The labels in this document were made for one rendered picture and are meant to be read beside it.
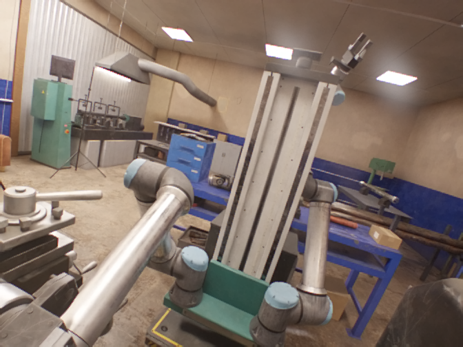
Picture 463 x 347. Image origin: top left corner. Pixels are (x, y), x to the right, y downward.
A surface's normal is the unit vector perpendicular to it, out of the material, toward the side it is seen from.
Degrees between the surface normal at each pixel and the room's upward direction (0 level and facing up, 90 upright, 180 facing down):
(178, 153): 90
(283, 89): 90
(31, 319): 18
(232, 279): 90
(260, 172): 90
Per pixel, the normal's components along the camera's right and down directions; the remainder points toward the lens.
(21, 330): 0.17, -0.85
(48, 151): -0.23, 0.16
